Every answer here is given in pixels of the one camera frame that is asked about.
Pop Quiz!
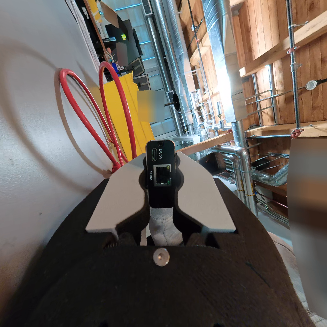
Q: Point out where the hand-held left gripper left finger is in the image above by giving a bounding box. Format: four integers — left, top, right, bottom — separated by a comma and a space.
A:
85, 153, 151, 234

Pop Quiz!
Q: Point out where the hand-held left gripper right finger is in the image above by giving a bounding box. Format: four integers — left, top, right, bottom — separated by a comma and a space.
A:
174, 151, 236, 235

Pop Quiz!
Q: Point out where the black ethernet splitter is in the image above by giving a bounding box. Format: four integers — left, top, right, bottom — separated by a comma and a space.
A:
145, 140, 177, 208

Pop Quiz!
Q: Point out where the yellow plastic storage bin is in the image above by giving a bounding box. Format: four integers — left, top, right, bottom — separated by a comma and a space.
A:
98, 70, 154, 160

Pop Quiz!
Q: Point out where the red ethernet cable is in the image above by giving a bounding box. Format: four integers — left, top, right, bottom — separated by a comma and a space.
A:
59, 61, 137, 174

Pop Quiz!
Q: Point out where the grey desk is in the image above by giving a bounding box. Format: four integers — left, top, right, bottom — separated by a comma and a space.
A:
0, 0, 123, 281

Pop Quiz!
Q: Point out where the person's grey clothing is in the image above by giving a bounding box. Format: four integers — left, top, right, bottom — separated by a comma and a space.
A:
149, 207, 184, 246

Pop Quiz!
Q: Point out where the large silver vertical pipe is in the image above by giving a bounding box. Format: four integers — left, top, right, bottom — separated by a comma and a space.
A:
231, 120, 258, 217

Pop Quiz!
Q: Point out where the silver insulated pipe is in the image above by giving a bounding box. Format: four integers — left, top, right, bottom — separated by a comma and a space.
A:
252, 163, 290, 187

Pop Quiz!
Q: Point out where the wooden ceiling beam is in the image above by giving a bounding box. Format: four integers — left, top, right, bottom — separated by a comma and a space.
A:
239, 11, 327, 78
245, 122, 327, 139

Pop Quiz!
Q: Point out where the black stand rod with disc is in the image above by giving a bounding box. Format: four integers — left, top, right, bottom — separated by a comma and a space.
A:
165, 93, 181, 112

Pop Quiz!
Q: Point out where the thin metal conduit pipe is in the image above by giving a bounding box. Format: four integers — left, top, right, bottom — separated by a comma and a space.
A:
285, 0, 302, 136

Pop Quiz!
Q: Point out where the round metal air duct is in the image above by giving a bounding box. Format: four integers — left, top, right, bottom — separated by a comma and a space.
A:
151, 0, 197, 128

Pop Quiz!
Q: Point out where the rectangular metal air duct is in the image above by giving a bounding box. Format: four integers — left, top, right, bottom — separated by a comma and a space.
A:
202, 0, 247, 123

